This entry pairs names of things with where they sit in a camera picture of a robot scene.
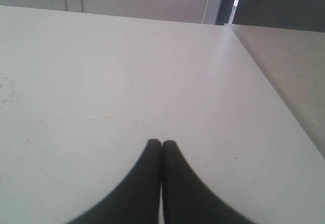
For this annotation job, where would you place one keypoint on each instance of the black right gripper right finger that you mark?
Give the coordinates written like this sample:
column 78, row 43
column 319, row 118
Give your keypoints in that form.
column 185, row 198

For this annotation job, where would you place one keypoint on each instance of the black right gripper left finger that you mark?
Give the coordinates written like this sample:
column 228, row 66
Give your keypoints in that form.
column 136, row 198

